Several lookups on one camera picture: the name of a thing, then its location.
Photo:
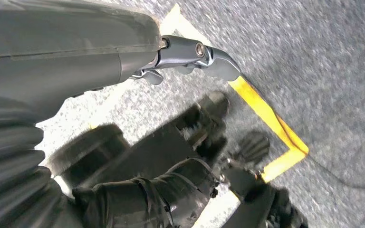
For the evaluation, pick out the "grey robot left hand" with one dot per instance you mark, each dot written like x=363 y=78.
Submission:
x=59 y=47

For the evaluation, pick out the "yellow floor tape square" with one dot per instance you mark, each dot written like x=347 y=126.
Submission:
x=264 y=110

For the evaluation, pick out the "black robot left foot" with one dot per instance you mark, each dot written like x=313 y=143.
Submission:
x=251 y=188

